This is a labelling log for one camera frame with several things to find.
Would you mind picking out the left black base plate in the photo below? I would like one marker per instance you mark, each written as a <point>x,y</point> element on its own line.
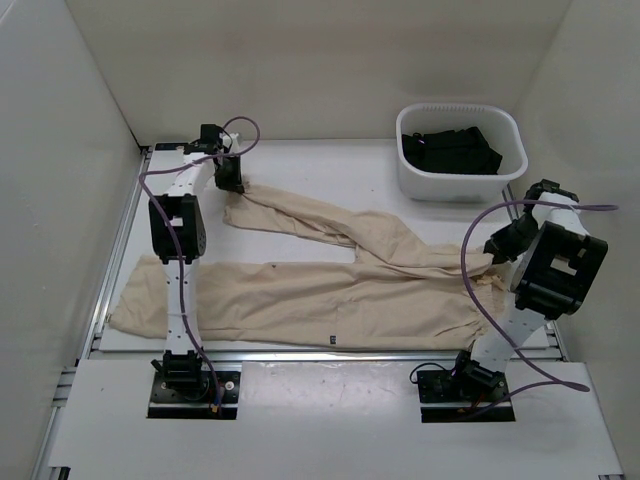
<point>168,403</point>

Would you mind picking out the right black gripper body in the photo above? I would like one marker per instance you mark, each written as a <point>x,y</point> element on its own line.
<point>513,240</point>

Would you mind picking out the black folded trousers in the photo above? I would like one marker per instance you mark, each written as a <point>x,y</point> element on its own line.
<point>457,152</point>

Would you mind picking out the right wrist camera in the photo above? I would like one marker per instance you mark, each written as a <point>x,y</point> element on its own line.
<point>543,186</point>

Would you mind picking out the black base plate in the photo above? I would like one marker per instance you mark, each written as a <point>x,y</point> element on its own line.
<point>168,403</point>
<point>456,397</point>

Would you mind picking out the small blue label sticker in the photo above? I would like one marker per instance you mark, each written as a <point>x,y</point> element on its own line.
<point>169,146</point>

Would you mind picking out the white plastic basket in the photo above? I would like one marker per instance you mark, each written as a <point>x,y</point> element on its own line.
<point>499,129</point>

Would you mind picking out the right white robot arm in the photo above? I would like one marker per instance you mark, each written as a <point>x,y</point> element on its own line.
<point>553,263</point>

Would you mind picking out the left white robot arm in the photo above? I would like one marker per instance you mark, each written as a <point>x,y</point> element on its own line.
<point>179,241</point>

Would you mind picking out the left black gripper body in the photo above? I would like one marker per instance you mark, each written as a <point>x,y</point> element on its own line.
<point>228,176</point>

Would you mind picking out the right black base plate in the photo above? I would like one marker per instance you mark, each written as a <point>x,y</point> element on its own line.
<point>456,397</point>

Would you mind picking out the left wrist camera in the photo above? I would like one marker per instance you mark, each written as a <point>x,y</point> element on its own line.
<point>212,134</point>

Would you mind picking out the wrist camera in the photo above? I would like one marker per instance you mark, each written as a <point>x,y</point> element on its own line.
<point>212,134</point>
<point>543,186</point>

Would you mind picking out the beige trousers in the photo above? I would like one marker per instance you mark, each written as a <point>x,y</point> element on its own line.
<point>398,293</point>

